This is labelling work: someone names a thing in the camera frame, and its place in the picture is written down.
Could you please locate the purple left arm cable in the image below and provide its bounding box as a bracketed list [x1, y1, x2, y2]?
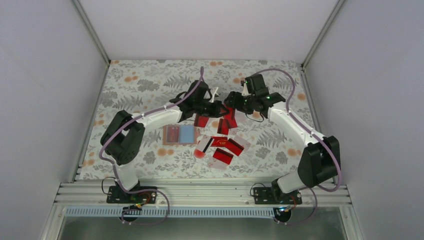
[98, 66, 206, 226]

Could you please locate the red card black stripe upright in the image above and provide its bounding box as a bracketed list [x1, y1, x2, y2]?
[217, 118, 230, 135]

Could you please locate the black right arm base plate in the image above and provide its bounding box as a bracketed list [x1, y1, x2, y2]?
[252, 186, 303, 205]

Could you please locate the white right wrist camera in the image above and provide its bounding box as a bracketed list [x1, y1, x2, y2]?
[241, 83, 250, 96]

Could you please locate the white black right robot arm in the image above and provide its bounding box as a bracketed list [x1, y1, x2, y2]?
[224, 73, 341, 204]

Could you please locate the aluminium corner post left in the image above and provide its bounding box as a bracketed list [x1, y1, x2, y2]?
[71, 0, 111, 66]

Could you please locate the aluminium corner post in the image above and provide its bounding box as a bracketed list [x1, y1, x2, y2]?
[301, 0, 346, 70]
[71, 0, 111, 66]

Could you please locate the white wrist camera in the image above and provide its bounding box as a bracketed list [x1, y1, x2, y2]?
[241, 83, 250, 96]
[209, 87, 220, 103]

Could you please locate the red card black stripe bottom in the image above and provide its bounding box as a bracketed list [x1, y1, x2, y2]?
[213, 148, 234, 165]

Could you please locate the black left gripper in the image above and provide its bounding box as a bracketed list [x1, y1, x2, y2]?
[194, 100, 229, 118]

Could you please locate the white perforated cable duct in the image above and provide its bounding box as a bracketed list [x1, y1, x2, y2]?
[64, 206, 274, 219]

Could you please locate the red card black stripe right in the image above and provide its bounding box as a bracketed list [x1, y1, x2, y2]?
[225, 138, 245, 156]

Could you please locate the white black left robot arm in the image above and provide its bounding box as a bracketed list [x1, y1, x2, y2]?
[99, 80, 230, 203]

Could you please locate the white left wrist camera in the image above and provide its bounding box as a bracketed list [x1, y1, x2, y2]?
[209, 87, 220, 103]

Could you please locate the red card pair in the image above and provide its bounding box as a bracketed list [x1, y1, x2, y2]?
[193, 114, 210, 128]

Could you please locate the red VIP card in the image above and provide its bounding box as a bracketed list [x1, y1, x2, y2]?
[210, 136, 228, 148]

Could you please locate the tan leather card holder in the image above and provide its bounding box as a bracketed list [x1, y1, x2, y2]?
[162, 124, 200, 146]

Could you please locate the white card black stripe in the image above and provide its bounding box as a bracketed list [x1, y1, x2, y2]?
[193, 136, 214, 159]

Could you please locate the white floral card bottom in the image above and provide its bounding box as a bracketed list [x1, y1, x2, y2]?
[207, 156, 228, 170]

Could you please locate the aluminium corner post right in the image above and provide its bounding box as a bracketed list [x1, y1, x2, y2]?
[301, 0, 346, 70]

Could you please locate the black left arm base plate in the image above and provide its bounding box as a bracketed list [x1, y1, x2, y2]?
[106, 185, 157, 205]

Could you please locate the aluminium front rail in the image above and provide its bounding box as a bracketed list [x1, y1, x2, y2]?
[54, 180, 352, 207]

